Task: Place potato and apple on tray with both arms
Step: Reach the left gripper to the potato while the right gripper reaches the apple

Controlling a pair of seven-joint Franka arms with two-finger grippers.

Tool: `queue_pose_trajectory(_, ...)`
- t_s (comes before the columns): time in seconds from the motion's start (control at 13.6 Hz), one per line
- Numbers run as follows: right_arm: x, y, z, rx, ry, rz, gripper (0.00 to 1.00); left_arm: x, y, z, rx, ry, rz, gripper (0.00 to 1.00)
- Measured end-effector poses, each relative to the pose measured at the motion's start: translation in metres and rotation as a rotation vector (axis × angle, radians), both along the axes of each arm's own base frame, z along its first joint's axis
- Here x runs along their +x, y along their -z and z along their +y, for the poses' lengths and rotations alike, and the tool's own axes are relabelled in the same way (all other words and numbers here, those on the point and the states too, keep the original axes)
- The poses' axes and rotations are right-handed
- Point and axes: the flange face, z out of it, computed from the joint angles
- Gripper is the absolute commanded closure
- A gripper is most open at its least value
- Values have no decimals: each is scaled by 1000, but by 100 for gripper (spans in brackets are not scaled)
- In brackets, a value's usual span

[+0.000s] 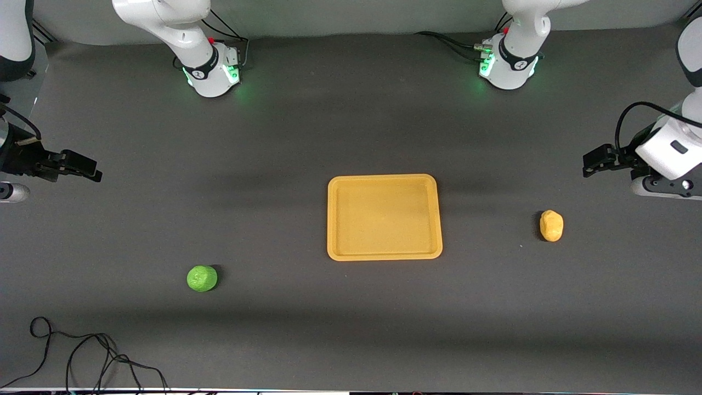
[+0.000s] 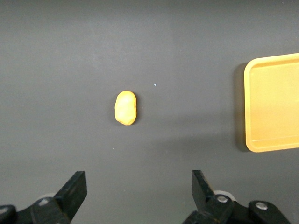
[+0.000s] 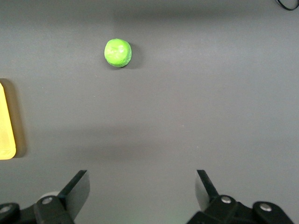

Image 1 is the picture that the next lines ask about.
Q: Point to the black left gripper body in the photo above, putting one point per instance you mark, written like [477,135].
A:
[625,156]

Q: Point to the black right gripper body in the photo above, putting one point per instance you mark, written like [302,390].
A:
[22,159]

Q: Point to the green apple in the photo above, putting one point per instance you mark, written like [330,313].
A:
[202,278]

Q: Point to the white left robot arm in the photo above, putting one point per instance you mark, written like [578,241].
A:
[521,33]

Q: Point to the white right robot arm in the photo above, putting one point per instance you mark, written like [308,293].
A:
[186,33]

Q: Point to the orange plastic tray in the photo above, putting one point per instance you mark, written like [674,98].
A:
[384,216]

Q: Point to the dark grey table mat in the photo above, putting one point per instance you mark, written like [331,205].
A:
[351,318]

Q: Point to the aluminium frame profile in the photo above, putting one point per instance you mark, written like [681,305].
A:
[44,32]

